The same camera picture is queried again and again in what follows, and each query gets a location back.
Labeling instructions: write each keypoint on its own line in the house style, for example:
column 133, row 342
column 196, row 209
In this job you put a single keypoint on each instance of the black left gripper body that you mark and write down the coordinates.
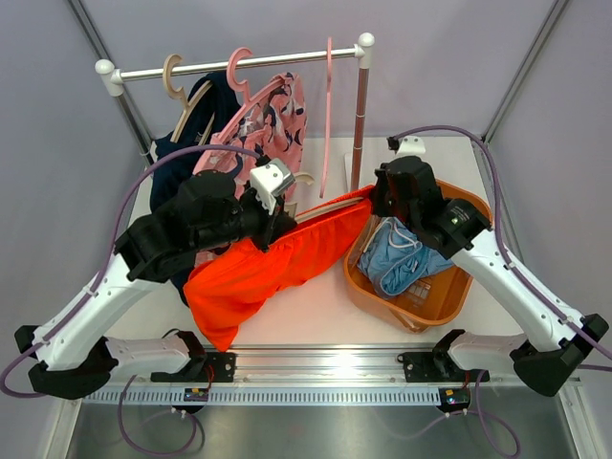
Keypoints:
column 255, row 223

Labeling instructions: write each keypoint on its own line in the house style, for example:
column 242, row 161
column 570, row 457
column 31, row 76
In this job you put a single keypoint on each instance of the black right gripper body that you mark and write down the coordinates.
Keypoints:
column 384, row 204

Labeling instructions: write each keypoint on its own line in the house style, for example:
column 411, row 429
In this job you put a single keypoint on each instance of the beige plastic hanger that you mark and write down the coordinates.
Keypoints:
column 188, row 104
column 308, row 179

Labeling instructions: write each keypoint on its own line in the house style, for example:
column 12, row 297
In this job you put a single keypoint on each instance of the orange shorts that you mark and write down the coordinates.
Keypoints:
column 225, row 292

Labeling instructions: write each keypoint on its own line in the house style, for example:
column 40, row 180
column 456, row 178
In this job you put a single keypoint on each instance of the light blue shorts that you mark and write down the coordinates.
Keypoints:
column 394, row 259

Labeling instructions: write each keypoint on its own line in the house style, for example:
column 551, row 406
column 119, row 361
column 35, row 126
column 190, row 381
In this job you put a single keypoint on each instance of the pink patterned shorts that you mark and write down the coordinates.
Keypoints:
column 275, row 127

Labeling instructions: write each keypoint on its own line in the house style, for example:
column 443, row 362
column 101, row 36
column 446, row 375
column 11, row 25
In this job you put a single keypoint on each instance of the pink plastic hanger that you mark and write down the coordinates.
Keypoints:
column 242, row 58
column 327, row 125

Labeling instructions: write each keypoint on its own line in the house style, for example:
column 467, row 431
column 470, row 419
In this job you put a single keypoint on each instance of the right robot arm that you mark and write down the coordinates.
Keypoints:
column 555, row 338

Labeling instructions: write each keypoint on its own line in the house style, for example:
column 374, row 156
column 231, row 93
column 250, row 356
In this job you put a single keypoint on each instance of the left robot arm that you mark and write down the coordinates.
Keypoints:
column 75, row 358

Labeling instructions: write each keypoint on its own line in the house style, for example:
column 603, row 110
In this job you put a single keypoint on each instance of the navy blue shorts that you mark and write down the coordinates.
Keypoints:
column 212, row 112

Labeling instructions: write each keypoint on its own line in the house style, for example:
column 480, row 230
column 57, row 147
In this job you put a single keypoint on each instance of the orange plastic basket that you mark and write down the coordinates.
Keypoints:
column 429, row 302

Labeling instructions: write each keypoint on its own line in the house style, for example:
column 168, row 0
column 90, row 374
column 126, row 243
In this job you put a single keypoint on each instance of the silver clothes rack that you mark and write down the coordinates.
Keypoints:
column 114, row 79

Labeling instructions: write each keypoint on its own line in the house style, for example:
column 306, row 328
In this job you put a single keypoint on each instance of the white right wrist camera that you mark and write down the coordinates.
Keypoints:
column 407, row 146

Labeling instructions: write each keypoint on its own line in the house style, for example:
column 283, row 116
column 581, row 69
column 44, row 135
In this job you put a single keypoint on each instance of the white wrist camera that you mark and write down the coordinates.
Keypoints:
column 407, row 146
column 270, row 181

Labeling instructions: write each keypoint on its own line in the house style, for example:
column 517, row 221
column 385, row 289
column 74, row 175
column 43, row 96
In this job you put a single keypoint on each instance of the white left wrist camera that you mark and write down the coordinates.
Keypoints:
column 270, row 181

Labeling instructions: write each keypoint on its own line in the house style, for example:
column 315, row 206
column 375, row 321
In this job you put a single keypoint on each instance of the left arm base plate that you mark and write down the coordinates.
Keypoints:
column 215, row 367

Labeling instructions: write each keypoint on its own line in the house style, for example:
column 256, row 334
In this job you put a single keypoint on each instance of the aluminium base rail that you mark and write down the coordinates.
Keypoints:
column 313, row 377

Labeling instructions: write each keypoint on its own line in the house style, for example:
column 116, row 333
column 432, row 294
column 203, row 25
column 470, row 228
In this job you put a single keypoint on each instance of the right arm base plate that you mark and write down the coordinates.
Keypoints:
column 430, row 367

